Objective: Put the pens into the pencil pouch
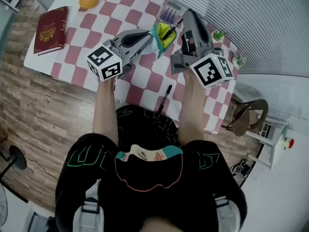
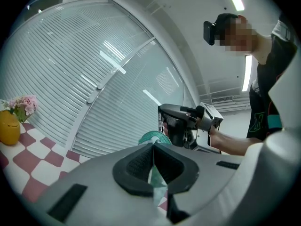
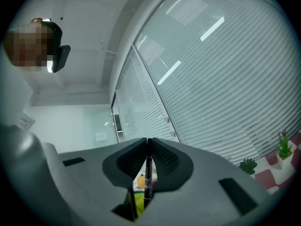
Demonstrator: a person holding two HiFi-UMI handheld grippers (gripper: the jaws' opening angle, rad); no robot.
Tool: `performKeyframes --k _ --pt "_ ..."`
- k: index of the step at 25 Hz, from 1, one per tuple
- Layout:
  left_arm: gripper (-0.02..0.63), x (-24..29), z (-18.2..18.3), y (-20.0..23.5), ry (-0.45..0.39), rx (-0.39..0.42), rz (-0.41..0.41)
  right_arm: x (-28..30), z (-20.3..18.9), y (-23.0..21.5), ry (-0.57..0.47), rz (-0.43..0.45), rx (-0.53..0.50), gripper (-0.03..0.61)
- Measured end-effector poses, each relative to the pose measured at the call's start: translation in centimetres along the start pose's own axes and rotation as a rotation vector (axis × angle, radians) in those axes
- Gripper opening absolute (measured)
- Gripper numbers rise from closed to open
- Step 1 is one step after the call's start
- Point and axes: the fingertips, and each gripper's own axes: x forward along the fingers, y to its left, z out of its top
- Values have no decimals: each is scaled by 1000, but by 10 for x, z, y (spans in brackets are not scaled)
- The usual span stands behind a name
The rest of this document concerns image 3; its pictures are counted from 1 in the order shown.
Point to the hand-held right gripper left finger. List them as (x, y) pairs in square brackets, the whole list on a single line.
[(94, 166)]

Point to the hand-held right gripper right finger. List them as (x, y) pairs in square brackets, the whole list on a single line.
[(200, 189)]

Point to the teal pencil pouch yellow lining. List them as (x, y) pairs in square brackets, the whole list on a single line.
[(140, 181)]

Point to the black marker pen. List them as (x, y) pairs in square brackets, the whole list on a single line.
[(148, 173)]

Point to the white door sign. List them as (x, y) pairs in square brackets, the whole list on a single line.
[(100, 136)]

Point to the frosted glass door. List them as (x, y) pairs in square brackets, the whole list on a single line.
[(100, 123)]

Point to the dark green succulent pot plant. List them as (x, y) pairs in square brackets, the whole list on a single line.
[(248, 166)]

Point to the pink white checkered tablecloth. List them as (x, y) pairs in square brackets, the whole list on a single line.
[(268, 180)]

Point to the white ceiling air vent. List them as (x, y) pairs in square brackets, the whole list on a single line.
[(27, 121)]

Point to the spiky green plant white pot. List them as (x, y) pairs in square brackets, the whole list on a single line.
[(285, 149)]

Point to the white venetian window blinds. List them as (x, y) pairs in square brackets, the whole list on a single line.
[(223, 79)]

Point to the person's head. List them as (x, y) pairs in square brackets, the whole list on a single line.
[(28, 46)]

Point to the black head-mounted camera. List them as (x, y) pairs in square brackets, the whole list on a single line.
[(60, 58)]

